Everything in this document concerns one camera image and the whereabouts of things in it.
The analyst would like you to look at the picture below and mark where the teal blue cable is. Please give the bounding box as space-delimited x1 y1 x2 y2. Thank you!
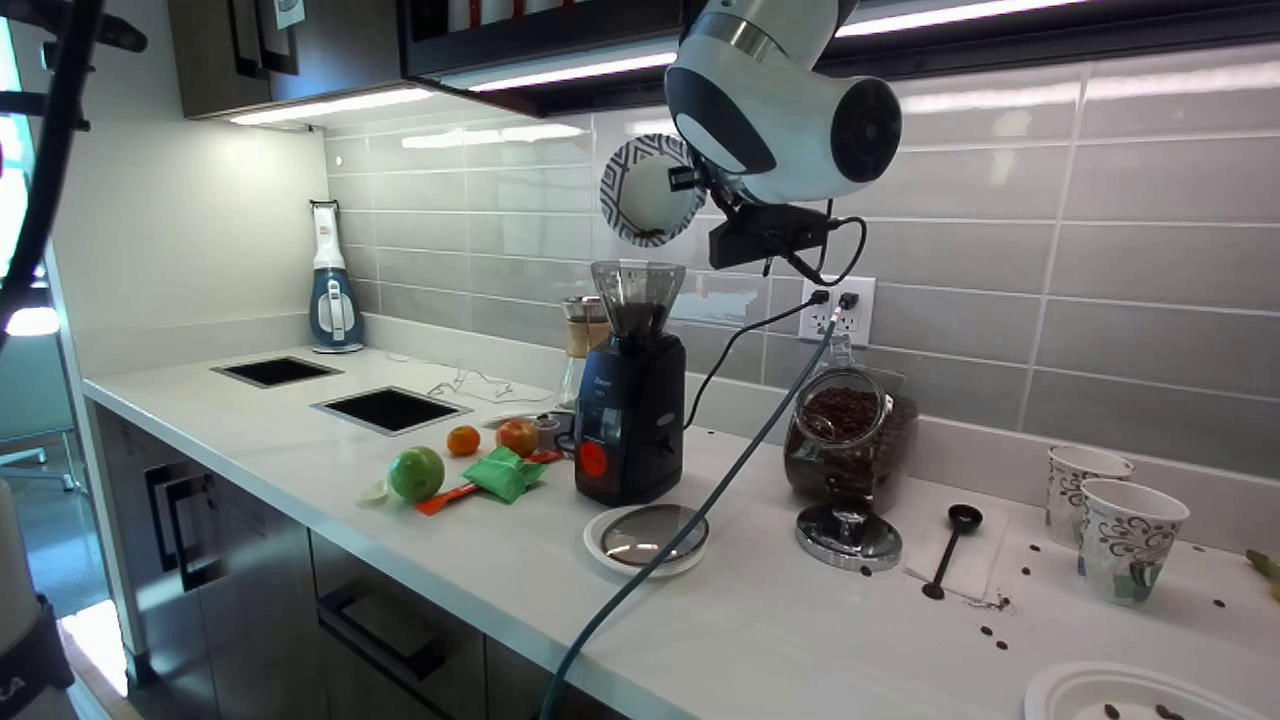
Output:
538 313 858 720

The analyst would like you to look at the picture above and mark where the orange red sachet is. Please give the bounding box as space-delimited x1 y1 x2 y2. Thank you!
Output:
411 481 481 519

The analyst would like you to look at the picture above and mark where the chrome jar lid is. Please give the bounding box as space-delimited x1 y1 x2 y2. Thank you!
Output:
792 498 909 576

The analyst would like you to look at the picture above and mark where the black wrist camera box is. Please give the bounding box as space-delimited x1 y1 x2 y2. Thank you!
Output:
706 202 839 271

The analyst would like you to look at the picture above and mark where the white wall outlet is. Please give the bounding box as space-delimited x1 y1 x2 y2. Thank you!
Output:
796 271 880 348

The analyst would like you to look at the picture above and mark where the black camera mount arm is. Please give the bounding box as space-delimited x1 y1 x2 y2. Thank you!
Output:
0 0 153 137

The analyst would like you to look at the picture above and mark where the glass jar of coffee beans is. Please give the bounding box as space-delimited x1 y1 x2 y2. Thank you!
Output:
780 336 924 512

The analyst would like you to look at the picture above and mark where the white round grinder lid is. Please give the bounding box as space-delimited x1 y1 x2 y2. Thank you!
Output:
582 500 711 584

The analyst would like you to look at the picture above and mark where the black coffee grinder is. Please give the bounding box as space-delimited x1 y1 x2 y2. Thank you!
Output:
573 257 694 508

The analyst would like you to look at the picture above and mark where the white paper plate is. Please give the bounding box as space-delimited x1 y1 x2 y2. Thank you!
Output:
1020 661 1272 720

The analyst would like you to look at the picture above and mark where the black overhead shelf unit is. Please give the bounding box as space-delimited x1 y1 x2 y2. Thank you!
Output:
396 0 1280 121

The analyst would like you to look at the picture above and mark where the dark base cabinet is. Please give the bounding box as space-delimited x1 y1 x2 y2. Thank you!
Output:
87 406 632 720

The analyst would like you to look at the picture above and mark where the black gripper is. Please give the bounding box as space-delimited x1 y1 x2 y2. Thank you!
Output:
664 156 753 221

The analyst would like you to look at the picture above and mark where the black grinder power cord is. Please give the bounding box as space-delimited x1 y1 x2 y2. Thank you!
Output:
677 288 831 434

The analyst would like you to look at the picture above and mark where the black robot wrist cable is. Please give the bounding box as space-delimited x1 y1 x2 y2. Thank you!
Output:
0 0 873 345

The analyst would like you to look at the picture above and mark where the green apple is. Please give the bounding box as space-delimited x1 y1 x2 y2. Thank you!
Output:
384 444 450 508

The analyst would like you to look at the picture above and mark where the dark upper wall cabinet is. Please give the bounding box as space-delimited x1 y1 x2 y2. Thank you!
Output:
163 0 416 121

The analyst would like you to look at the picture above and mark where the green crumpled packet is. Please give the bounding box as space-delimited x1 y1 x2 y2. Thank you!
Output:
463 444 550 508

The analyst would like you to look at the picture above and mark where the red apple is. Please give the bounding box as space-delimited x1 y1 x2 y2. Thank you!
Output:
492 418 550 460

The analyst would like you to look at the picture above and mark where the glass bottle by sink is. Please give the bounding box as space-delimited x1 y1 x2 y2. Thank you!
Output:
304 196 372 356

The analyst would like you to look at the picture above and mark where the patterned paper cup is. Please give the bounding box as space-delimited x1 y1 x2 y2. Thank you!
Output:
1041 444 1137 553
1078 478 1191 609

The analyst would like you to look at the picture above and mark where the black measuring spoon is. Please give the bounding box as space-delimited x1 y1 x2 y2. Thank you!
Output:
919 500 990 605

